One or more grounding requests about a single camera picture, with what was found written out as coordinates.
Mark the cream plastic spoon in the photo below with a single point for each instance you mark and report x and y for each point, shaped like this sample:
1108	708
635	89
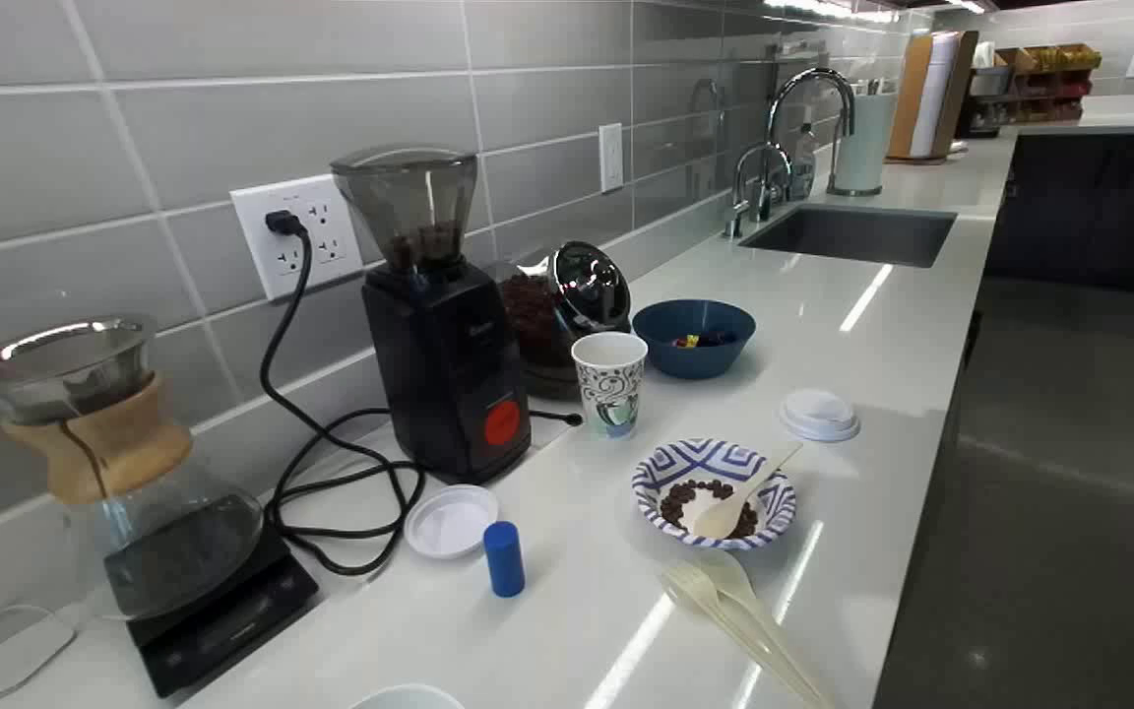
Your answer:
720	518

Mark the dark blue bowl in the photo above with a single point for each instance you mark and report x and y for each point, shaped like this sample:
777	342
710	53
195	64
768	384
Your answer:
693	336

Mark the coffee beans in bowl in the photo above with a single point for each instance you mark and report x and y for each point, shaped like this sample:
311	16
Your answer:
689	498

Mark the blue patterned paper bowl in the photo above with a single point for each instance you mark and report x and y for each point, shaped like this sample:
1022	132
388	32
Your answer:
676	483

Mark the patterned paper cup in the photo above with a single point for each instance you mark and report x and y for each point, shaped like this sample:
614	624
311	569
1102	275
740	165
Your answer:
608	376

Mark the black coffee grinder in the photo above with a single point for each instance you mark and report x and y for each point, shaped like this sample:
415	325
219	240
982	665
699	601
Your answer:
438	325

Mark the small blue cylinder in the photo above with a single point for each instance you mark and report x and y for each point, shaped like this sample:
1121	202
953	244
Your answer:
504	565

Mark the white plastic lid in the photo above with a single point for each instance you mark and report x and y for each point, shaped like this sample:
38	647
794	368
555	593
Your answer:
451	522

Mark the white cup lid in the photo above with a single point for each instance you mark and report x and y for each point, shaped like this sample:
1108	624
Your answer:
819	417

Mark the chrome kitchen faucet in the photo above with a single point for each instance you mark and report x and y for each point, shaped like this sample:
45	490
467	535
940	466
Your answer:
781	166

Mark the cream plastic utensil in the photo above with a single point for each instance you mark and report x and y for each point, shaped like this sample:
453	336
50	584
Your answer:
720	593

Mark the kitchen sink basin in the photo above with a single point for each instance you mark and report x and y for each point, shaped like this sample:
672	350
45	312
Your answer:
861	233

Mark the light green canister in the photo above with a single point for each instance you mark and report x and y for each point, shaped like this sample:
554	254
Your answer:
856	165

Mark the white cup rim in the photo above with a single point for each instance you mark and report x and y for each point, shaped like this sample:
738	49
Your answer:
407	701

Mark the glass pour-over coffee carafe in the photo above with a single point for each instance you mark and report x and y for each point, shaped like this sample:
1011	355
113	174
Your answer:
88	405

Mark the black digital scale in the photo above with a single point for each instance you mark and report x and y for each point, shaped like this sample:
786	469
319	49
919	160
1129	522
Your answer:
202	640

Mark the wooden rack with items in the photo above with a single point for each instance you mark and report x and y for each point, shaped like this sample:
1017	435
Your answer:
1025	85

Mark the white light switch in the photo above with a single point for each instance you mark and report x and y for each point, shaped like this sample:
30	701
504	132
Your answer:
610	157

